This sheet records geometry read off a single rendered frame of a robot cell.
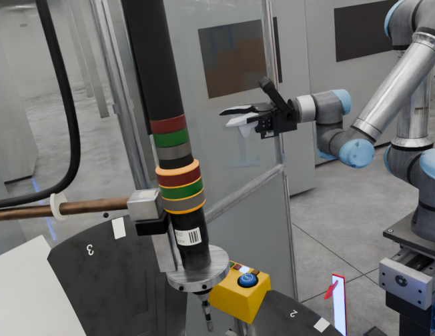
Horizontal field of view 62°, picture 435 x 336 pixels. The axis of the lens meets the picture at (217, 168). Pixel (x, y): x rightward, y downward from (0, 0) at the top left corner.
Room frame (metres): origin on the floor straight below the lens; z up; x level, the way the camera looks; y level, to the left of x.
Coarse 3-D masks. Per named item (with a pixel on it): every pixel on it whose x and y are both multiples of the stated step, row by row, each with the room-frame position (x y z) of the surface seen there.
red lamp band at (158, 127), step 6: (150, 120) 0.33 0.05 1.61; (162, 120) 0.32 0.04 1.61; (168, 120) 0.32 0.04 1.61; (174, 120) 0.32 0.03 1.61; (180, 120) 0.33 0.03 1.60; (156, 126) 0.32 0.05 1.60; (162, 126) 0.32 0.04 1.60; (168, 126) 0.32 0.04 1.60; (174, 126) 0.32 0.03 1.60; (180, 126) 0.33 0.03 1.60; (156, 132) 0.33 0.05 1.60; (162, 132) 0.32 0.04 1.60
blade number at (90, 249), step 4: (92, 240) 0.49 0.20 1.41; (84, 244) 0.49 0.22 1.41; (88, 244) 0.48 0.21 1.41; (92, 244) 0.48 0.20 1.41; (84, 248) 0.48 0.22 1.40; (88, 248) 0.48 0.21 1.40; (92, 248) 0.48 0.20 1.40; (96, 248) 0.48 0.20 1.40; (84, 252) 0.48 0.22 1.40; (88, 252) 0.48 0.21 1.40; (92, 252) 0.48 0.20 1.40; (96, 252) 0.47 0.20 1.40; (88, 256) 0.47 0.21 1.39; (92, 256) 0.47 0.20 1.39; (96, 256) 0.47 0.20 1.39; (88, 260) 0.47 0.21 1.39
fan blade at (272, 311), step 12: (264, 300) 0.55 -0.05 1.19; (276, 300) 0.55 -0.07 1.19; (288, 300) 0.55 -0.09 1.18; (264, 312) 0.53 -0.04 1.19; (276, 312) 0.53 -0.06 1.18; (312, 312) 0.53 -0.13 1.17; (252, 324) 0.50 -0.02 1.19; (264, 324) 0.50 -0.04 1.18; (276, 324) 0.50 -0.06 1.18; (288, 324) 0.50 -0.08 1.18; (300, 324) 0.50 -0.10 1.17; (312, 324) 0.50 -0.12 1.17
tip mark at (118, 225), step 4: (112, 220) 0.51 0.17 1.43; (116, 220) 0.51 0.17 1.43; (120, 220) 0.51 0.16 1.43; (116, 224) 0.50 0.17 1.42; (120, 224) 0.50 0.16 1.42; (116, 228) 0.50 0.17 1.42; (120, 228) 0.50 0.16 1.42; (124, 228) 0.50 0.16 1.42; (116, 232) 0.49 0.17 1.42; (120, 232) 0.49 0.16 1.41; (124, 232) 0.49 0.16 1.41; (116, 236) 0.49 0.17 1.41; (120, 236) 0.49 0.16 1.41
